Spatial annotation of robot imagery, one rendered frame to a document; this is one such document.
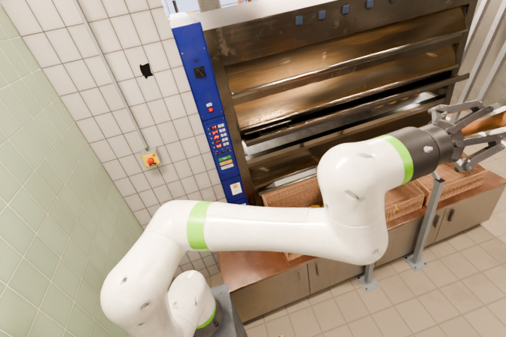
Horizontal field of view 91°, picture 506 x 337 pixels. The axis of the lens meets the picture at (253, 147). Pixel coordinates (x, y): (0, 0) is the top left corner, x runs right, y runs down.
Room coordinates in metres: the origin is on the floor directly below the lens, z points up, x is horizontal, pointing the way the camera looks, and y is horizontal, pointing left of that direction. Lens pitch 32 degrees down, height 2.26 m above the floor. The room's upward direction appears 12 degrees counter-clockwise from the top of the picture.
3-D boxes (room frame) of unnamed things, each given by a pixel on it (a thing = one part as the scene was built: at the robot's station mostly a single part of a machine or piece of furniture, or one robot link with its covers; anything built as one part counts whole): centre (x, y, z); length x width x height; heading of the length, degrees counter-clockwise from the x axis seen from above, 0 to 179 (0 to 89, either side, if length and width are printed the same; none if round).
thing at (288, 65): (1.70, -0.82, 1.80); 1.79 x 0.11 x 0.19; 100
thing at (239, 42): (1.72, -0.81, 1.99); 1.80 x 0.08 x 0.21; 100
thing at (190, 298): (0.49, 0.33, 1.36); 0.16 x 0.13 x 0.19; 157
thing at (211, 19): (2.61, -0.57, 1.05); 2.10 x 1.91 x 2.10; 100
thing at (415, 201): (1.44, -0.89, 0.72); 0.56 x 0.49 x 0.28; 101
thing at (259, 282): (1.39, -0.76, 0.29); 2.42 x 0.56 x 0.58; 100
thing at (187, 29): (2.43, 0.38, 1.07); 1.93 x 0.16 x 2.15; 10
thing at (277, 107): (1.70, -0.82, 1.54); 1.79 x 0.11 x 0.19; 100
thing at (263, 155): (1.72, -0.81, 1.16); 1.80 x 0.06 x 0.04; 100
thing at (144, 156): (1.39, 0.65, 1.46); 0.10 x 0.07 x 0.10; 100
